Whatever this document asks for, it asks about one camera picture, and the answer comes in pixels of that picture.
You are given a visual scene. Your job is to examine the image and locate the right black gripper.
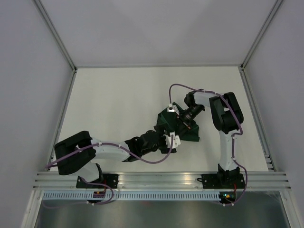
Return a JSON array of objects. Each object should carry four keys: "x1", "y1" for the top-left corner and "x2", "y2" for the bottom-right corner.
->
[{"x1": 174, "y1": 104, "x2": 204, "y2": 139}]

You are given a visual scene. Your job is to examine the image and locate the dark green cloth napkin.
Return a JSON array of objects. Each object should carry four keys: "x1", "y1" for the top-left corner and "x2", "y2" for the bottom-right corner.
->
[{"x1": 154, "y1": 102, "x2": 200, "y2": 142}]

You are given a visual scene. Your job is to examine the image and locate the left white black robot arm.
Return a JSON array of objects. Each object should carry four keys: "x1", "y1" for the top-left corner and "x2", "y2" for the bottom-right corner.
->
[{"x1": 54, "y1": 130, "x2": 171, "y2": 188}]

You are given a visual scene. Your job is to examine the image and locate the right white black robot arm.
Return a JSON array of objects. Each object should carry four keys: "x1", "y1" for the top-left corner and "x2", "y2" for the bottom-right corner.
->
[{"x1": 182, "y1": 90, "x2": 244, "y2": 188}]

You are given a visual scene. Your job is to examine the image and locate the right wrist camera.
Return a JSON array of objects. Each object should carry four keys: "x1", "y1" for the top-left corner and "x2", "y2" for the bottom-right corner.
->
[{"x1": 167, "y1": 104, "x2": 180, "y2": 115}]

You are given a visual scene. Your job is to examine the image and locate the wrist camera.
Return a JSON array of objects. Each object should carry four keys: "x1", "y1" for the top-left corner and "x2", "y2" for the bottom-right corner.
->
[
  {"x1": 164, "y1": 132, "x2": 181, "y2": 149},
  {"x1": 167, "y1": 104, "x2": 180, "y2": 115}
]

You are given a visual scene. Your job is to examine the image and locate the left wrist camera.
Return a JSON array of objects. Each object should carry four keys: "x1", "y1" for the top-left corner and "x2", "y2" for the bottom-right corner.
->
[{"x1": 164, "y1": 132, "x2": 181, "y2": 149}]

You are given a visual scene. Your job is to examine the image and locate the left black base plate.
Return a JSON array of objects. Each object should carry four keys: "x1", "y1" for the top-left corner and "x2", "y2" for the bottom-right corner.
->
[{"x1": 76, "y1": 173, "x2": 119, "y2": 189}]

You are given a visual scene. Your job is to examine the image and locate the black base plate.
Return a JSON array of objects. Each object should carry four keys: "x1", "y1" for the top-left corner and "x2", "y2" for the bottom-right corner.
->
[
  {"x1": 76, "y1": 173, "x2": 119, "y2": 189},
  {"x1": 198, "y1": 173, "x2": 245, "y2": 190}
]

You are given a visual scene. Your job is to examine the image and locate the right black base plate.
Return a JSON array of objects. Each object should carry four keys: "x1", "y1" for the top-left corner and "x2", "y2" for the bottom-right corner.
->
[{"x1": 198, "y1": 173, "x2": 245, "y2": 190}]

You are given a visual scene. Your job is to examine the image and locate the aluminium rail beam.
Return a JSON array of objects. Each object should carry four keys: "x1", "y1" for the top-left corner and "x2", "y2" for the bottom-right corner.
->
[{"x1": 32, "y1": 171, "x2": 291, "y2": 191}]

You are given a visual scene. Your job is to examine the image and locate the white slotted cable duct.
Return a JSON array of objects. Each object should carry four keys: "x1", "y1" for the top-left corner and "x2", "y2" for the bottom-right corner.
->
[{"x1": 42, "y1": 191, "x2": 220, "y2": 201}]

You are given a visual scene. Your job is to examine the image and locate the left aluminium frame post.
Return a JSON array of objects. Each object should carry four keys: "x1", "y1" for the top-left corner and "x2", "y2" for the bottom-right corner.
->
[{"x1": 32, "y1": 0, "x2": 77, "y2": 72}]

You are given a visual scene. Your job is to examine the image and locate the aluminium frame post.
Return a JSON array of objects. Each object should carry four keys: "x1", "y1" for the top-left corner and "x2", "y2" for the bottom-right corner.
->
[
  {"x1": 32, "y1": 0, "x2": 77, "y2": 72},
  {"x1": 240, "y1": 0, "x2": 285, "y2": 71}
]

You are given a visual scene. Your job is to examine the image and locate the right aluminium frame post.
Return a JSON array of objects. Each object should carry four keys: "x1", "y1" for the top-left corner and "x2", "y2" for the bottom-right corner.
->
[{"x1": 240, "y1": 0, "x2": 285, "y2": 71}]

